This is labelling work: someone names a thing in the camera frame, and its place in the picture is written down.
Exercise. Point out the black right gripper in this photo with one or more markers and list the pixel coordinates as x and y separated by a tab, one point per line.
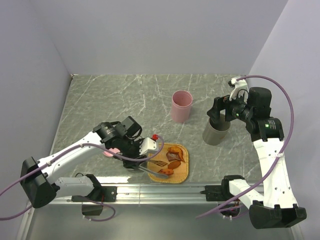
225	103

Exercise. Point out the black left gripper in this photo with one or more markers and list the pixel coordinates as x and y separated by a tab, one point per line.
132	164

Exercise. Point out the grey cylindrical container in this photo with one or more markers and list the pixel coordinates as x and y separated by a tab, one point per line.
214	133

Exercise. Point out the metal food tongs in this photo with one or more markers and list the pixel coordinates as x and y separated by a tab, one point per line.
152	167

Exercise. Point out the roasted chicken wing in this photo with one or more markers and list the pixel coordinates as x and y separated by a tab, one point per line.
178	152

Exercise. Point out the brown sausage piece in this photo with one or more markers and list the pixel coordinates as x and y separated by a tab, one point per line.
173	165

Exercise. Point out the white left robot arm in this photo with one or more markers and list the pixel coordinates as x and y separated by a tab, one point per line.
42	180

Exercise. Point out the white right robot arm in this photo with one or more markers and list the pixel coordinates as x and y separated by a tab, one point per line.
277	207

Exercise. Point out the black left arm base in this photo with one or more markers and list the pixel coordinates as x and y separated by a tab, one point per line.
93	205

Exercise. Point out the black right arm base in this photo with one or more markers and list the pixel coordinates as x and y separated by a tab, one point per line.
215	193

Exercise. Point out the pink container lid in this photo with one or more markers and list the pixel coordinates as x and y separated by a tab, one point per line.
110	153

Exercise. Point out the pink cylindrical container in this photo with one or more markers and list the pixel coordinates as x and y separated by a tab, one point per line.
181	106

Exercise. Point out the woven bamboo tray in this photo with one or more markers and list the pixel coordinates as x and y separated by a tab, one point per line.
180	173

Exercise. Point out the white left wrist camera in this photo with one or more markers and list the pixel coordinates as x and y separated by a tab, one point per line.
149	145

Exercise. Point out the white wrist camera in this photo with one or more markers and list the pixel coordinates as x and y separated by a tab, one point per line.
149	145
240	88

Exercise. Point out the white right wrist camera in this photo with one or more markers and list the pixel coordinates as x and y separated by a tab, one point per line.
240	88

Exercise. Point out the aluminium table edge rail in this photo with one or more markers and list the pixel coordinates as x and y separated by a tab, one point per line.
162	194

